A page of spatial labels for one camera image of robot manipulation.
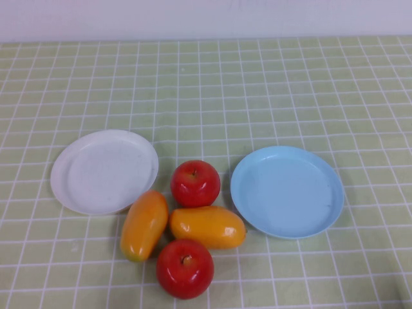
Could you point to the red apple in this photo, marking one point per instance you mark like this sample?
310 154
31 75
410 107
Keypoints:
195 185
185 270

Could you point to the orange yellow mango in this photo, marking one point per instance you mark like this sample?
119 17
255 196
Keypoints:
207 227

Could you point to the orange mango with greenish end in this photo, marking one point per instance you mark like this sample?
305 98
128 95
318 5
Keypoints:
144 225

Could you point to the light blue round plate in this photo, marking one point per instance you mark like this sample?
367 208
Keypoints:
286 193

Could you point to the white round plate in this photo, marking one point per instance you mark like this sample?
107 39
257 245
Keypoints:
103 174

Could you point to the green checkered tablecloth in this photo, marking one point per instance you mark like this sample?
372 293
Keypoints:
206 96

